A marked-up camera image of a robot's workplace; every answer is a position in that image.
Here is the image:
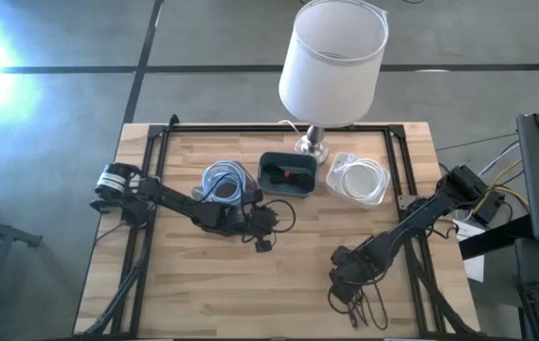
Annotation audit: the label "white plastic bin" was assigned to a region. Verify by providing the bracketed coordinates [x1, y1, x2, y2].
[324, 152, 391, 207]

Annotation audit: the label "black aluminium table frame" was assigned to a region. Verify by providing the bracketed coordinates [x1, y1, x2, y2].
[72, 114, 484, 341]

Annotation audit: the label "dark green plastic bin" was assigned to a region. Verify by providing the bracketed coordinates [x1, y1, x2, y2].
[257, 151, 320, 199]

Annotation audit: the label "black power box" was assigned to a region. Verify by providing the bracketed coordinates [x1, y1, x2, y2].
[473, 190, 506, 224]

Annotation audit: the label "white shade table lamp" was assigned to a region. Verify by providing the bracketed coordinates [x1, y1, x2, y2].
[278, 0, 390, 165]

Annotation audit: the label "yellow and white wires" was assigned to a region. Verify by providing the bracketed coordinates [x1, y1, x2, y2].
[476, 140, 531, 214]

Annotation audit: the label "black USB cable red band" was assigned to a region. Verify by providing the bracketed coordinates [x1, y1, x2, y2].
[267, 164, 315, 187]

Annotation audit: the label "light blue USB cable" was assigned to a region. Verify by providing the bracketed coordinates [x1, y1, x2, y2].
[201, 160, 242, 203]
[205, 161, 249, 206]
[202, 160, 247, 204]

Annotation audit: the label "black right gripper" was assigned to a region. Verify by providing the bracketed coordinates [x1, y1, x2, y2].
[329, 245, 377, 330]

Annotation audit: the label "white paper sheet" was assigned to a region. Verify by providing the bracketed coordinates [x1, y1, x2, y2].
[452, 219, 487, 284]

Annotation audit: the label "white lamp cord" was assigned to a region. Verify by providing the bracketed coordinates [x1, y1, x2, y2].
[278, 118, 310, 140]

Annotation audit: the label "white USB cable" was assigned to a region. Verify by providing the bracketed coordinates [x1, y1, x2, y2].
[332, 153, 389, 201]

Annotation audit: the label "translucent grey plastic bin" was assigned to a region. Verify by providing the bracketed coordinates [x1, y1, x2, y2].
[191, 159, 264, 206]

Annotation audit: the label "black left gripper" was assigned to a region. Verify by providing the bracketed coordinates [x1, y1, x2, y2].
[230, 188, 280, 238]

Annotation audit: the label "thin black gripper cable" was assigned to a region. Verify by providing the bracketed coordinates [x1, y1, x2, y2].
[327, 278, 389, 332]

